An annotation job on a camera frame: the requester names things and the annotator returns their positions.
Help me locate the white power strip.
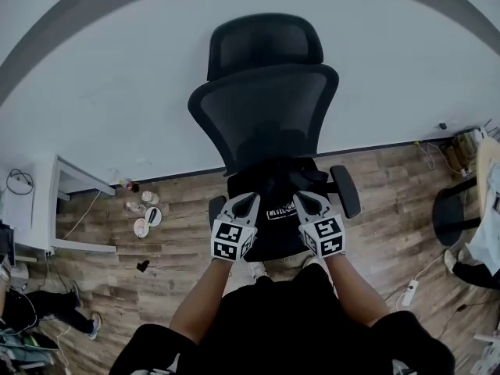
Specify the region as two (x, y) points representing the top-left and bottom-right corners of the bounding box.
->
(402, 279), (420, 307)

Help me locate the black cable loop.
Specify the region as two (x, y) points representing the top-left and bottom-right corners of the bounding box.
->
(6, 168), (35, 195)

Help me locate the person's left white shoe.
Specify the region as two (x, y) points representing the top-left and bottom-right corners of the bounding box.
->
(248, 262), (269, 283)

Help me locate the black mesh office chair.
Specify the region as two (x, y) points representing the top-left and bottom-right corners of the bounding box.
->
(187, 12), (363, 263)

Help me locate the person's right forearm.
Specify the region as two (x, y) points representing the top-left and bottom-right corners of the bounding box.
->
(322, 254), (391, 327)

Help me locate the black box device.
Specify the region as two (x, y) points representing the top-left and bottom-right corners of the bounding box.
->
(0, 224), (16, 267)

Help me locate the light blue cloth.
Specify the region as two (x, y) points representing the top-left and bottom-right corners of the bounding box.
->
(468, 170), (500, 275)

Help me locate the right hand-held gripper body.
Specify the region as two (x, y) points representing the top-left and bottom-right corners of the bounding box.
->
(298, 208), (347, 259)

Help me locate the grey and green bag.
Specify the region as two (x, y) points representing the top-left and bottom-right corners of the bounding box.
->
(0, 328), (59, 370)

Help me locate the white bowl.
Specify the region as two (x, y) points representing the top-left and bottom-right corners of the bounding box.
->
(133, 217), (151, 238)

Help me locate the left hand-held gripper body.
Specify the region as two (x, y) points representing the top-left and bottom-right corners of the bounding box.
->
(212, 208), (259, 263)

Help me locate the person's black shirt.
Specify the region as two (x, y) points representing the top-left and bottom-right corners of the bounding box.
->
(112, 263), (456, 375)

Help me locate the round wooden table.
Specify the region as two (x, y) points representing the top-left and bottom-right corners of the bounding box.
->
(432, 137), (500, 248)

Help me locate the white desk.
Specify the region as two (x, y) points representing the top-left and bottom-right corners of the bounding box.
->
(0, 153), (117, 255)

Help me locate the black printed t-shirt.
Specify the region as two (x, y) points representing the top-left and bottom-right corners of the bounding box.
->
(249, 158), (330, 234)

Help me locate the brown cardboard box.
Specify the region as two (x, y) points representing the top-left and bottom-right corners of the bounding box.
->
(448, 130), (480, 173)

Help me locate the person's left forearm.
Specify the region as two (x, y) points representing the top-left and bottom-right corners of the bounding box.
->
(170, 258), (239, 345)

